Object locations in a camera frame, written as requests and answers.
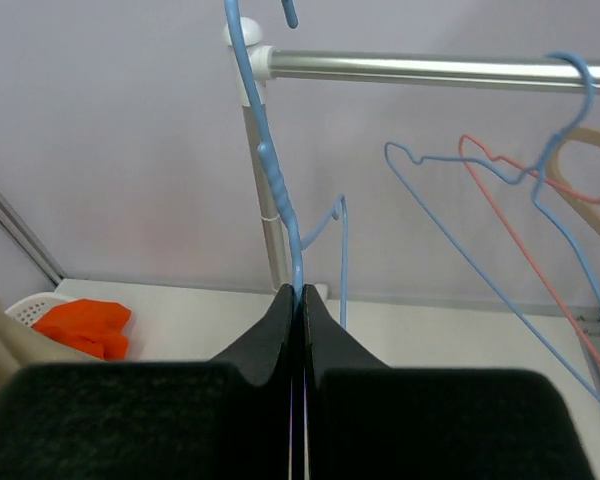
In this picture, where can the orange t-shirt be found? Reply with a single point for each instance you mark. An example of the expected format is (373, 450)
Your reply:
(90, 326)

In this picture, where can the white plastic laundry basket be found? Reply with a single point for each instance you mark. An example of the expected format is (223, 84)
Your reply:
(31, 309)

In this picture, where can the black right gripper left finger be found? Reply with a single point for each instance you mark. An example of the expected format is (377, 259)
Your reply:
(224, 418)

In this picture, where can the silver clothes rack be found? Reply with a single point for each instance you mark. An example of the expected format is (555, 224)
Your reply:
(559, 72)

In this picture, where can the beige t-shirt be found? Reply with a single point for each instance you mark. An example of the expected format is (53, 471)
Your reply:
(21, 346)

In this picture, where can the beige plastic hanger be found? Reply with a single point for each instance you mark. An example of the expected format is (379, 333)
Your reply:
(574, 172)

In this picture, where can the pink wire hanger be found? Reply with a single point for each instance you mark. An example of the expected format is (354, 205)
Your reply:
(469, 143)

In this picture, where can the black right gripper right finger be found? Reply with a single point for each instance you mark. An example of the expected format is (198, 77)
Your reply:
(368, 420)

